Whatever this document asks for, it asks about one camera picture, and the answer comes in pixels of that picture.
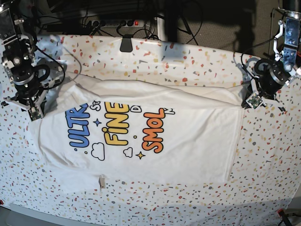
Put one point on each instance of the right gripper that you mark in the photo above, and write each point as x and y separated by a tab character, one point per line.
30	89

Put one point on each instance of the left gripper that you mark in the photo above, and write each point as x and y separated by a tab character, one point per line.
265	80

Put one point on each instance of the white printed T-shirt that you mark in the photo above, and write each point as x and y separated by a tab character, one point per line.
138	131

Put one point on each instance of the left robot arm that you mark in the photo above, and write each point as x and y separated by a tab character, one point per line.
286	44

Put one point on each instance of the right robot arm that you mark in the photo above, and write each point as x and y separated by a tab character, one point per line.
19	42

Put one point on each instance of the white power strip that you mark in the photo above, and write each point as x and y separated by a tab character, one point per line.
115	23

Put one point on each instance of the black table clamp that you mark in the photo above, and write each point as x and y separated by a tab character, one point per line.
126	43

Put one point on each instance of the red clamp at corner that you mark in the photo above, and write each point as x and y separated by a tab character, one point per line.
281	213

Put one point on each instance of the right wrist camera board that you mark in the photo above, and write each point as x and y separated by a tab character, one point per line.
35	113

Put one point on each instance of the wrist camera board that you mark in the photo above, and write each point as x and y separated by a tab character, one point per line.
35	113
254	101

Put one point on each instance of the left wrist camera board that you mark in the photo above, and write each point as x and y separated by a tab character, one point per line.
254	101

